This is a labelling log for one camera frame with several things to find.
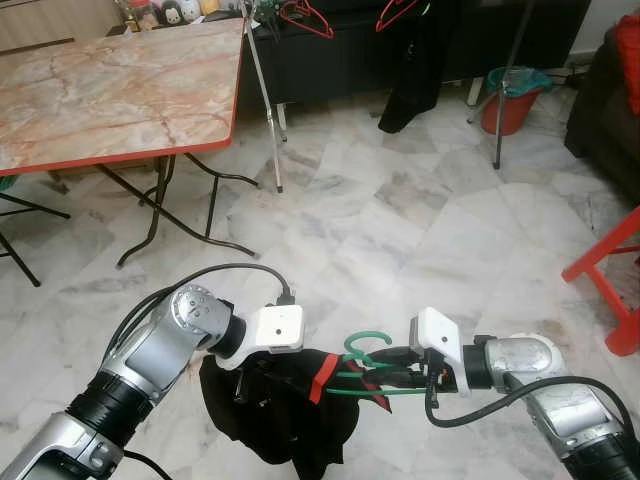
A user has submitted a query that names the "red lidded jar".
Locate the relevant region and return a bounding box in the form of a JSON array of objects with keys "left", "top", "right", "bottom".
[{"left": 128, "top": 0, "right": 154, "bottom": 29}]

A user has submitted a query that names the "green plastic hanger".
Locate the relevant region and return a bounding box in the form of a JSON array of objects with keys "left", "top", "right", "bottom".
[{"left": 335, "top": 330, "right": 441, "bottom": 398}]

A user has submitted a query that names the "silver metal garment rack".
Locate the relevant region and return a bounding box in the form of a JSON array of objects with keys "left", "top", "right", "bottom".
[{"left": 243, "top": 0, "right": 541, "bottom": 194}]

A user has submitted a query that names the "black round plush toy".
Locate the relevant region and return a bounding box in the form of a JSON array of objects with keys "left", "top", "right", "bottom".
[{"left": 160, "top": 0, "right": 184, "bottom": 26}]

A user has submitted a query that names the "dark brown fabric sofa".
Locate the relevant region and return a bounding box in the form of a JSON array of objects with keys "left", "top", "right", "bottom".
[{"left": 565, "top": 15, "right": 640, "bottom": 206}]

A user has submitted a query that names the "black garment green logo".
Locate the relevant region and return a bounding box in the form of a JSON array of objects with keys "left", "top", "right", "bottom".
[{"left": 378, "top": 0, "right": 456, "bottom": 135}]

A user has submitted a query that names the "red plastic bucket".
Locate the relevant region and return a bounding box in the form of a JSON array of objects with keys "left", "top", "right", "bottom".
[{"left": 481, "top": 75, "right": 549, "bottom": 137}]

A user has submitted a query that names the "light wooden cabinet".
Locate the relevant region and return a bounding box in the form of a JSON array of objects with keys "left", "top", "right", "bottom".
[{"left": 0, "top": 0, "right": 126, "bottom": 53}]

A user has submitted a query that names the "red plastic hanger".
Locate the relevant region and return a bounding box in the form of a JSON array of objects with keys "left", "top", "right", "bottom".
[
  {"left": 277, "top": 0, "right": 336, "bottom": 41},
  {"left": 375, "top": 0, "right": 423, "bottom": 34}
]

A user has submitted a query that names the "marble folding table red edge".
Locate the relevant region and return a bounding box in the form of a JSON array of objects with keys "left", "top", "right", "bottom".
[{"left": 0, "top": 14, "right": 263, "bottom": 291}]

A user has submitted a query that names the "red cushion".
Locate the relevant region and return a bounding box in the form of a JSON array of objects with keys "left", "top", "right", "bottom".
[{"left": 612, "top": 14, "right": 640, "bottom": 116}]

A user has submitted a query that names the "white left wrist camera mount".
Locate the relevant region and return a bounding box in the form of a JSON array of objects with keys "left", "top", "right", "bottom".
[{"left": 235, "top": 303, "right": 305, "bottom": 371}]

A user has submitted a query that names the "black TV console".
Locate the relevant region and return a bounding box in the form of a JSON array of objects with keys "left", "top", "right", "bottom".
[{"left": 240, "top": 0, "right": 591, "bottom": 111}]

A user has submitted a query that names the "red plastic stool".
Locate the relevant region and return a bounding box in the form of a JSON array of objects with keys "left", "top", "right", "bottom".
[{"left": 561, "top": 205, "right": 640, "bottom": 357}]

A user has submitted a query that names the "black shirt red collar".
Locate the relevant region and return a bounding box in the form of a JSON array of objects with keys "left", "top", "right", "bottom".
[{"left": 198, "top": 345, "right": 393, "bottom": 480}]

